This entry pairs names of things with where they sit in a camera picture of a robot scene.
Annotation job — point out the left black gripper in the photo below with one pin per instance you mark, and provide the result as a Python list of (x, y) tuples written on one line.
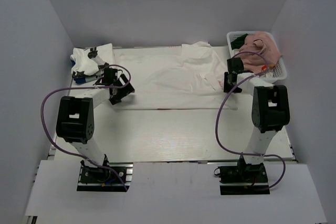
[(125, 91)]

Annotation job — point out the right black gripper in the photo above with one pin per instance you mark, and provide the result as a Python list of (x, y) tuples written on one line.
[(228, 87)]

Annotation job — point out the dark green t-shirt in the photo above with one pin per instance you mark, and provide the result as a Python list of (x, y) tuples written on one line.
[(238, 42)]

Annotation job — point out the pink t-shirt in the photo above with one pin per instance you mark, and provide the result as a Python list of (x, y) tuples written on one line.
[(259, 50)]

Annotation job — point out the white red-print t-shirt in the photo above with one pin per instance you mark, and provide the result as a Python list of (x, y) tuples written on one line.
[(183, 77)]

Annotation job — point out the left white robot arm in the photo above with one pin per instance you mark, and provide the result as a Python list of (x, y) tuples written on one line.
[(75, 121)]

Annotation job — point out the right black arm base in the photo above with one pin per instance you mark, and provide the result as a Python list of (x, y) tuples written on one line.
[(232, 183)]

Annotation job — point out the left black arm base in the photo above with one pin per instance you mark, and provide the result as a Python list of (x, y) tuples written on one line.
[(93, 179)]

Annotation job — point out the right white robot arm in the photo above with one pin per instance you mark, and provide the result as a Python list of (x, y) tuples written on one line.
[(269, 111)]

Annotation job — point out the folded blue t-shirt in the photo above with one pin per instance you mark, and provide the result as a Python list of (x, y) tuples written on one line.
[(78, 79)]

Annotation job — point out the folded white printed t-shirt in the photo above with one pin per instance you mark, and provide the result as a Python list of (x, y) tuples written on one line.
[(91, 61)]

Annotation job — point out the white plastic basket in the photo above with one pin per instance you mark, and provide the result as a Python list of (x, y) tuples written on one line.
[(279, 72)]

